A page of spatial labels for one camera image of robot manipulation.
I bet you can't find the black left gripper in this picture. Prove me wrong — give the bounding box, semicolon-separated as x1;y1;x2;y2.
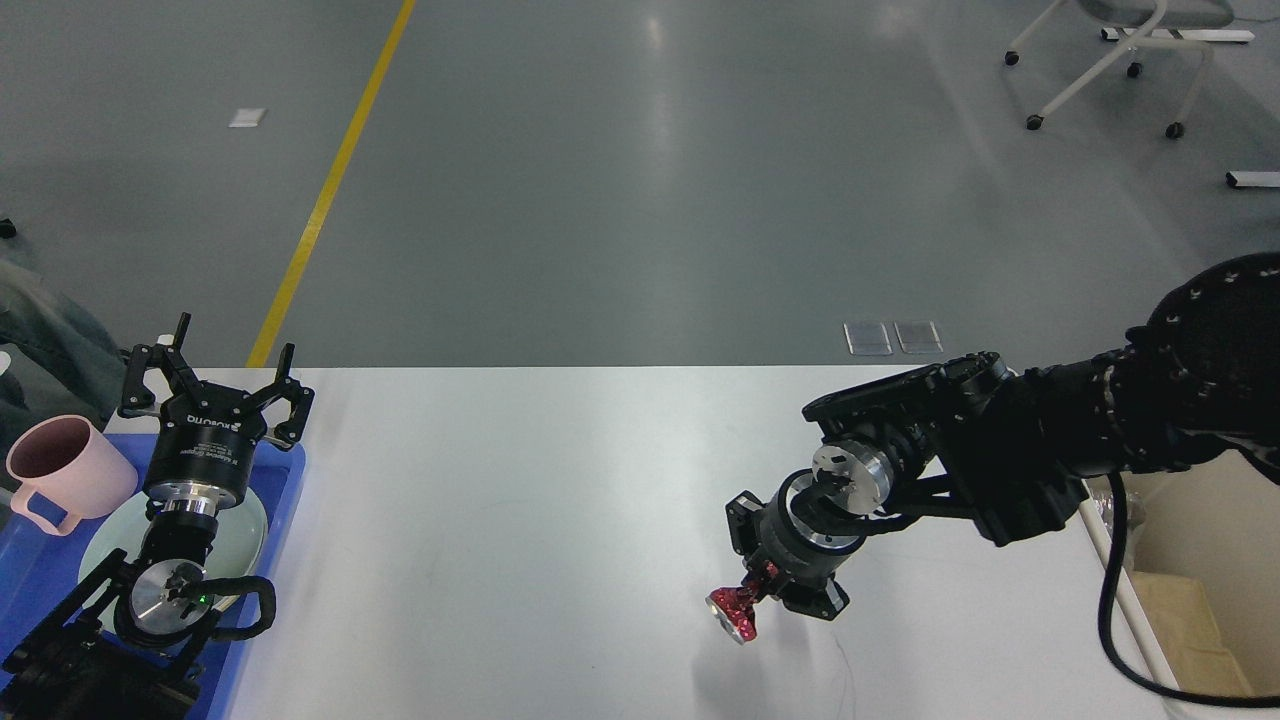
118;313;316;518

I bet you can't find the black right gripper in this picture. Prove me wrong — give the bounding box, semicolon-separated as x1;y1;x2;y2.
726;488;867;621

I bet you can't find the crushed red can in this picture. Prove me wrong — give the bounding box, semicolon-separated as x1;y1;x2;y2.
705;562;780;644

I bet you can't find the light green plate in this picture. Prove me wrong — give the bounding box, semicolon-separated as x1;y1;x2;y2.
77;491;268;635

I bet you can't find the aluminium foil tray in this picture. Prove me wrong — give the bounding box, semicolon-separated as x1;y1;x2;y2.
1084;477;1114;537

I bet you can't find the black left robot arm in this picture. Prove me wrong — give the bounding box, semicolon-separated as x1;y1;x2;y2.
3;314;315;719

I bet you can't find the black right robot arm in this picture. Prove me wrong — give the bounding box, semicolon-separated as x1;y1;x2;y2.
707;252;1279;708

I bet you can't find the pink mug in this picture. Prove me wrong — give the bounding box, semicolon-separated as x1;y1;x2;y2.
5;415;138;537

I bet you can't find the person in jeans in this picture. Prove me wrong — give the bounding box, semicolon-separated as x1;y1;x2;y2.
1;246;125;430

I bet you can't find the left floor socket plate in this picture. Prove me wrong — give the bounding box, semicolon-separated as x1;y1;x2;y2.
844;322;895;357

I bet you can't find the floor socket plate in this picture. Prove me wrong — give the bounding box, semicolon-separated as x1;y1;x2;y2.
844;322;895;357
893;322;945;355

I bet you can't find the right floor socket plate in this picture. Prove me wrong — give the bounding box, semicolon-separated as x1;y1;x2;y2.
893;322;945;355

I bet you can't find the white plastic bin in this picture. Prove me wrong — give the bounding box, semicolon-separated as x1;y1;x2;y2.
1114;452;1279;697

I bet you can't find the white bar on floor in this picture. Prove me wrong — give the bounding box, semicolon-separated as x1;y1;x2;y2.
1225;170;1280;190

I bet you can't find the white rolling chair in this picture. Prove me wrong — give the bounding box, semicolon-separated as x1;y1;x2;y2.
1025;1;1254;140

